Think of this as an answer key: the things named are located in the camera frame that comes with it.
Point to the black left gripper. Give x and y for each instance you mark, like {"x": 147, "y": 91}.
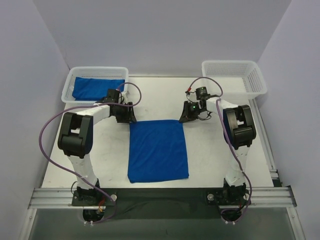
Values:
{"x": 127, "y": 113}

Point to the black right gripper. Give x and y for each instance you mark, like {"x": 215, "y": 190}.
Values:
{"x": 188, "y": 111}

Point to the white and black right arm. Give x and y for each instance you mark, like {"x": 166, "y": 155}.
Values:
{"x": 239, "y": 132}

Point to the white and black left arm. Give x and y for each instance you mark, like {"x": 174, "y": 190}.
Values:
{"x": 76, "y": 136}

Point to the white basket with towels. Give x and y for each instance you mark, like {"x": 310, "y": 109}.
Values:
{"x": 239, "y": 79}

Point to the blue towels pile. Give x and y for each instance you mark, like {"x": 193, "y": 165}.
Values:
{"x": 157, "y": 152}

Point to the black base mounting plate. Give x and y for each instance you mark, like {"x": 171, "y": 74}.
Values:
{"x": 163, "y": 204}

